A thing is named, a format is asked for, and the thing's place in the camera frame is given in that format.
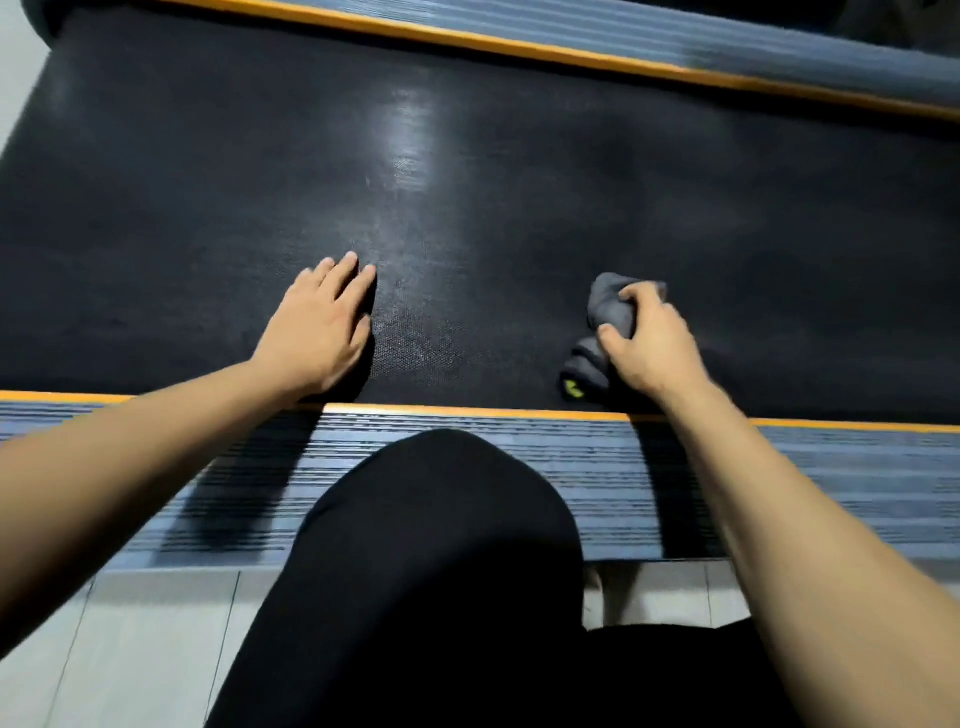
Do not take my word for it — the person's leg in black trousers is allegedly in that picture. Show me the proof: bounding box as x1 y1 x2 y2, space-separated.
204 429 810 728

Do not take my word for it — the person's left hand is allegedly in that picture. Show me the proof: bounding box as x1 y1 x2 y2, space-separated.
249 251 378 400

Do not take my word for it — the grey striped orange-edged side rail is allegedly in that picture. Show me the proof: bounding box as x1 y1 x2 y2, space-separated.
159 0 960 123
0 390 960 573

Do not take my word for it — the person's right forearm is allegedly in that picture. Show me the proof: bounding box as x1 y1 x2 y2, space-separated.
657 375 960 728

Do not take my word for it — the person's left forearm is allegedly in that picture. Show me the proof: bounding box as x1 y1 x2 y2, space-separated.
0 358 318 663

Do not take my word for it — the grey cloth with yellow mark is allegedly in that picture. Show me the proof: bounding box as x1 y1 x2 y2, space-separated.
558 272 669 404

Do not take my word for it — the person's right hand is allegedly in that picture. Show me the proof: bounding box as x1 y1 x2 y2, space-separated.
596 281 715 403

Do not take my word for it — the black treadmill belt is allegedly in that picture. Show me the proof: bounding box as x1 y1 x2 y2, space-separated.
0 0 960 426

